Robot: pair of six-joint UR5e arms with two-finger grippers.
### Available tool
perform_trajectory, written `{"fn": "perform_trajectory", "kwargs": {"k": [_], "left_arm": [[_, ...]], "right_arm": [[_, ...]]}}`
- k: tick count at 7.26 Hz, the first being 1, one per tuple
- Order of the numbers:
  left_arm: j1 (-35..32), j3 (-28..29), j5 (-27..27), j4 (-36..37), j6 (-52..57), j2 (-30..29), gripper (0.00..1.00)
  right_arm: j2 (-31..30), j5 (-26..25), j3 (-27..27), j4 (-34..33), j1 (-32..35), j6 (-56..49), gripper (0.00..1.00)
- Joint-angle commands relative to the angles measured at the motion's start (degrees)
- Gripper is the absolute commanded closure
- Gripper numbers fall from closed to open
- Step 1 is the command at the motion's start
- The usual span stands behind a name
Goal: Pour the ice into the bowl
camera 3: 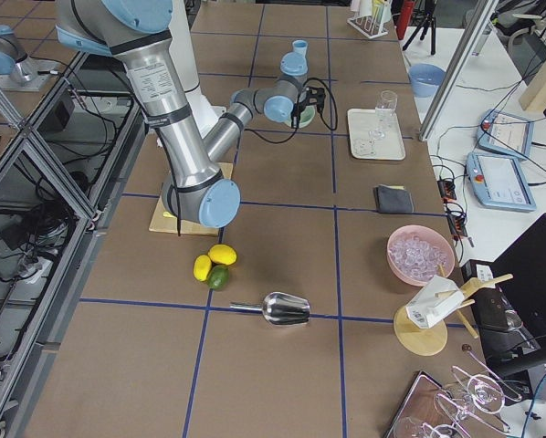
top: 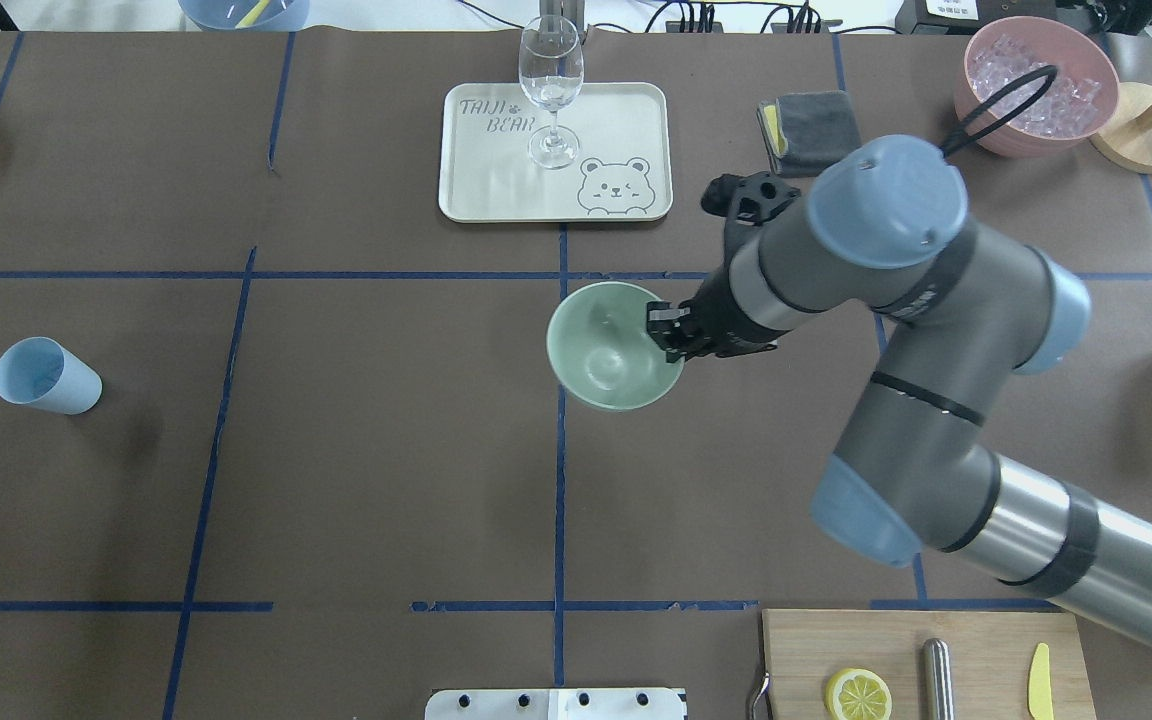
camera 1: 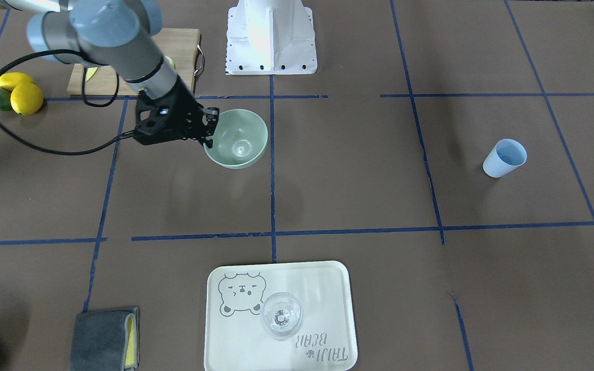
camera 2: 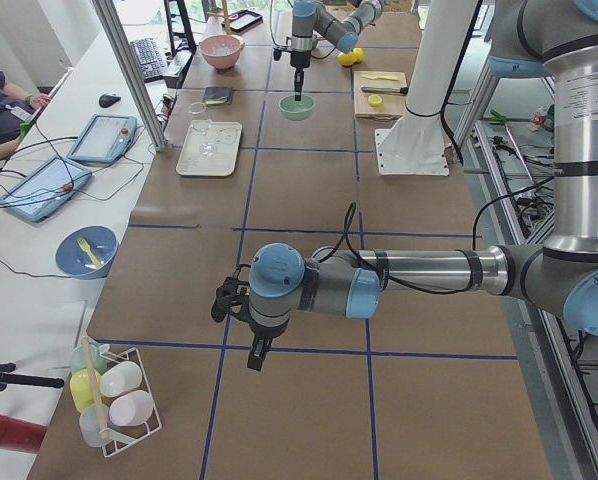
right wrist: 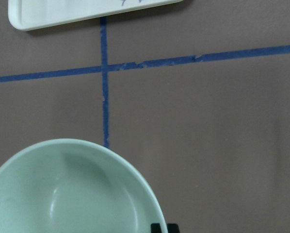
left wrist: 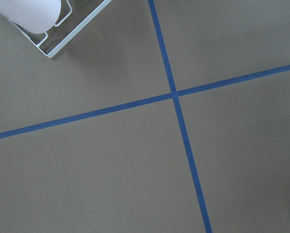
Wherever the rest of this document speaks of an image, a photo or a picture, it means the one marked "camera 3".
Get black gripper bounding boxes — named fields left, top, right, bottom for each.
left=296, top=87, right=326, bottom=120

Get light blue cup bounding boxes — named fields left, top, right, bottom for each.
left=292, top=39, right=309, bottom=57

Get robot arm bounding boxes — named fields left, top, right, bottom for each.
left=56, top=1, right=246, bottom=228
left=204, top=47, right=326, bottom=162

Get green ceramic bowl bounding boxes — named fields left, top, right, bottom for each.
left=299, top=106, right=316, bottom=129

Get blue plastic bowl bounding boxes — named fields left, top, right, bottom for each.
left=408, top=63, right=446, bottom=98

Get pink bowl of ice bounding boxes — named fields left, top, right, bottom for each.
left=386, top=224, right=456, bottom=286

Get metal ice scoop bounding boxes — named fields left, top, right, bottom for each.
left=230, top=291, right=310, bottom=326

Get cream bear tray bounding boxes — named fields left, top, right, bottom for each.
left=347, top=109, right=405, bottom=161

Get clear wine glass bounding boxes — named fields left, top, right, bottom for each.
left=369, top=90, right=398, bottom=141

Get red bottle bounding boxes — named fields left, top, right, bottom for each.
left=396, top=0, right=415, bottom=40

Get dark grey cloth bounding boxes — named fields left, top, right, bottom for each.
left=373, top=184, right=415, bottom=214

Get black tripod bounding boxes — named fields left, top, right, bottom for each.
left=402, top=0, right=437, bottom=56

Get upper yellow lemon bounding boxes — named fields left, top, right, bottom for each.
left=207, top=244, right=237, bottom=266

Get yellow lemon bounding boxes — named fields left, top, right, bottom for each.
left=193, top=255, right=213, bottom=282
left=207, top=244, right=237, bottom=266

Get far teach pendant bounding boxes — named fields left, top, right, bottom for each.
left=476, top=109, right=534, bottom=161

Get teach pendant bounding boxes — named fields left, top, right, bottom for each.
left=466, top=152, right=537, bottom=213
left=476, top=109, right=534, bottom=161

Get wooden cutting board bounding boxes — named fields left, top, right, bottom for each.
left=149, top=162, right=240, bottom=235

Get near teach pendant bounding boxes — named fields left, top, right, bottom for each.
left=466, top=152, right=537, bottom=213

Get lower yellow lemon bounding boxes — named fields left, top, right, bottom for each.
left=193, top=255, right=213, bottom=282

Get green lime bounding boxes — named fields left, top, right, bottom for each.
left=206, top=265, right=229, bottom=290

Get wooden cup stand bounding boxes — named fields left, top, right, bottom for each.
left=394, top=274, right=513, bottom=356

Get black laptop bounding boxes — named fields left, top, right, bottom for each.
left=474, top=213, right=546, bottom=377

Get upturned wine glasses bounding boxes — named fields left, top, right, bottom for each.
left=384, top=361, right=522, bottom=437

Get white wire cup rack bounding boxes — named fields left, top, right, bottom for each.
left=347, top=0, right=392, bottom=39

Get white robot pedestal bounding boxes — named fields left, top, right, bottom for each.
left=169, top=0, right=225, bottom=139

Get aluminium frame post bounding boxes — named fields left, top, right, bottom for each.
left=418, top=0, right=499, bottom=141

